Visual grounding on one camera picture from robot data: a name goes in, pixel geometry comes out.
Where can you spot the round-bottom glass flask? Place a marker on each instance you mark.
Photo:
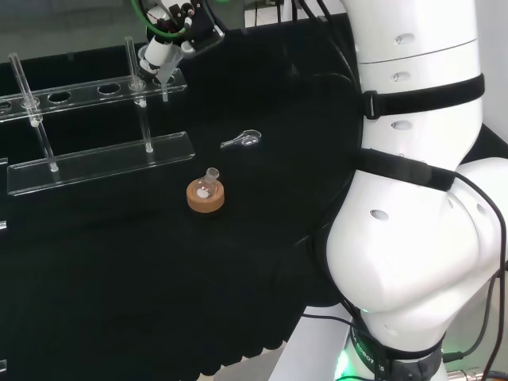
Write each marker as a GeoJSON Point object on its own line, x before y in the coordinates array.
{"type": "Point", "coordinates": [206, 185]}

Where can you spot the clear acrylic funnel stand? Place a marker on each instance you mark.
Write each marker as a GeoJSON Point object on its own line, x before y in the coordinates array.
{"type": "Point", "coordinates": [95, 131]}

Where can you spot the black bench cloth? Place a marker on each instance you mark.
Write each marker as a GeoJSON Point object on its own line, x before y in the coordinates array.
{"type": "Point", "coordinates": [178, 238]}

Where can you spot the clear glass weighing funnel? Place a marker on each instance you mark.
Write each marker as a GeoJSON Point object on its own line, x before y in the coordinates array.
{"type": "Point", "coordinates": [244, 139]}

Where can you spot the clear plastic funnel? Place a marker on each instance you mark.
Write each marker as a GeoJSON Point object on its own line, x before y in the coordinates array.
{"type": "Point", "coordinates": [168, 73]}

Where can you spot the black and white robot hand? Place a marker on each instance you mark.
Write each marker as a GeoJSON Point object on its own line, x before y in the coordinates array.
{"type": "Point", "coordinates": [178, 35]}

